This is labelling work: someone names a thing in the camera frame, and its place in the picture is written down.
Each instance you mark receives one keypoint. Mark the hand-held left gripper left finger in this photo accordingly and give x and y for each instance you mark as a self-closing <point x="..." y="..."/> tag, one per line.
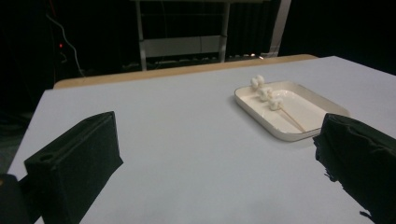
<point x="74" y="168"/>

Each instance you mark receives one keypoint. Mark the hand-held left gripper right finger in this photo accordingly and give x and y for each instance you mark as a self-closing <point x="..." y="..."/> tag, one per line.
<point x="361" y="161"/>

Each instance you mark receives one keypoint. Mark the white rectangular tray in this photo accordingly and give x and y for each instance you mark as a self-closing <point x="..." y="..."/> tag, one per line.
<point x="311" y="105"/>

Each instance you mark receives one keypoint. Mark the wooden skewer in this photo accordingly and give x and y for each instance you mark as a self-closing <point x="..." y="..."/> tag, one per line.
<point x="294" y="121"/>

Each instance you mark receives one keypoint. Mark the white marshmallow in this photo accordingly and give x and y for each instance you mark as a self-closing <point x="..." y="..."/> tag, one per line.
<point x="265" y="93"/>
<point x="257" y="82"/>
<point x="275" y="103"/>

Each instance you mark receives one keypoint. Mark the white table cover board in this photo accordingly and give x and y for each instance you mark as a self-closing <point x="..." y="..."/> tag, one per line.
<point x="186" y="130"/>

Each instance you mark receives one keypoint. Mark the white metal post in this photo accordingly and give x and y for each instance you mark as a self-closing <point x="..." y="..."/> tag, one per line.
<point x="280" y="28"/>

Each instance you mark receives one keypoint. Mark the white metal stand frame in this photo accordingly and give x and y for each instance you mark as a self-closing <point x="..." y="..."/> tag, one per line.
<point x="180" y="46"/>

